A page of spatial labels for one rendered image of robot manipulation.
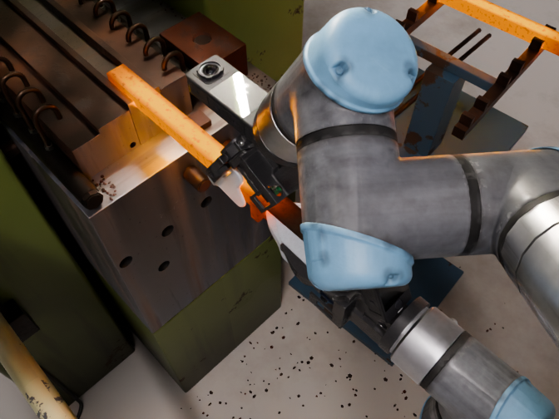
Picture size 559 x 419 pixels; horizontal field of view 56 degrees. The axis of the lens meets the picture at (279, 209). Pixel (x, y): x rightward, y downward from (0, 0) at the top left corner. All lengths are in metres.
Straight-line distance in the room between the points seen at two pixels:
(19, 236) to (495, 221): 0.84
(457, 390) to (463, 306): 1.21
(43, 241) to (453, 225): 0.85
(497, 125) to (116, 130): 0.83
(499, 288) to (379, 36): 1.51
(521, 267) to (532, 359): 1.42
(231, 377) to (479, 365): 1.11
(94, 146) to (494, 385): 0.58
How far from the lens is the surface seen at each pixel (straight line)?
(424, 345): 0.56
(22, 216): 1.01
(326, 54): 0.36
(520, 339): 1.78
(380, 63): 0.37
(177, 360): 1.36
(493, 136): 1.25
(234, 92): 0.54
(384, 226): 0.35
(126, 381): 1.65
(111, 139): 0.80
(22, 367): 1.02
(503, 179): 0.39
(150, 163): 0.81
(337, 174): 0.36
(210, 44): 0.88
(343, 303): 0.59
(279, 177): 0.54
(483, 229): 0.38
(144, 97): 0.77
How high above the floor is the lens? 1.53
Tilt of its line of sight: 56 degrees down
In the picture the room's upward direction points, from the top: straight up
